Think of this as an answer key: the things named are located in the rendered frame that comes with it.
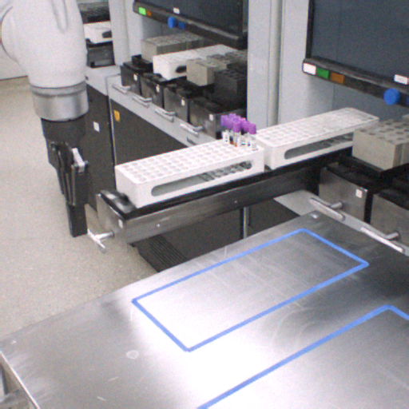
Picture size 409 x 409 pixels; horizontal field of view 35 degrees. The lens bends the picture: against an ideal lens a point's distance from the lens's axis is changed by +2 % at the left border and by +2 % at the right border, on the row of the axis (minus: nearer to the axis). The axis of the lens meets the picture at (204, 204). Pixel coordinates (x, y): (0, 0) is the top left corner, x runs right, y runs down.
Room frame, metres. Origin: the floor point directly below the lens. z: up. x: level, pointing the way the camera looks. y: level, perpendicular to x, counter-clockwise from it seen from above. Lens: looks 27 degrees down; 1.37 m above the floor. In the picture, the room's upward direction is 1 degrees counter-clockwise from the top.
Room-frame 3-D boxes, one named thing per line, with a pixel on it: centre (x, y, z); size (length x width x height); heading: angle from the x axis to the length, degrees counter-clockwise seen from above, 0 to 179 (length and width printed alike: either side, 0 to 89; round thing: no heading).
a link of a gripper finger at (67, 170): (1.05, 0.23, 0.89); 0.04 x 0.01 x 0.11; 121
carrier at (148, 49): (2.11, 0.16, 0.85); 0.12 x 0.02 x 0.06; 31
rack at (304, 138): (1.35, -0.25, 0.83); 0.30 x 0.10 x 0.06; 121
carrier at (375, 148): (1.24, -0.36, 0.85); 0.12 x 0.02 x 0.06; 31
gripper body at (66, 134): (1.06, 0.24, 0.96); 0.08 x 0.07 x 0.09; 31
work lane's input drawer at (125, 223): (1.26, -0.09, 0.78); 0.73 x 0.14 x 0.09; 121
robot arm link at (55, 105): (1.06, 0.24, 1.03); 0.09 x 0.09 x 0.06
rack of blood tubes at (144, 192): (1.19, 0.02, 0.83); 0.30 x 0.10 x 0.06; 121
